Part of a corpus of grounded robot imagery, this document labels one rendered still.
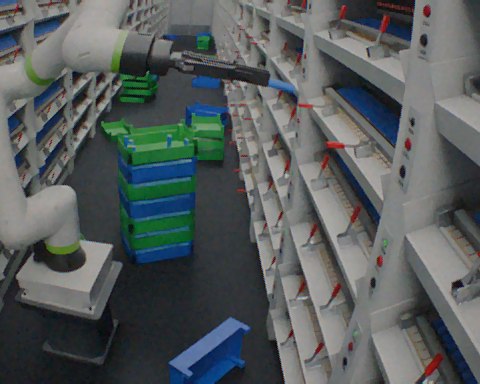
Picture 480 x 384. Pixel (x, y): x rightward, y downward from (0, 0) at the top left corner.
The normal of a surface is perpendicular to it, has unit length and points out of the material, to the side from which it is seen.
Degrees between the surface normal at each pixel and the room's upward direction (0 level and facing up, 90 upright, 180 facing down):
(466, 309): 20
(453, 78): 90
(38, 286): 90
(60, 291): 90
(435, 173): 90
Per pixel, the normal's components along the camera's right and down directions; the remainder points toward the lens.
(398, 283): 0.07, 0.44
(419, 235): -0.27, -0.85
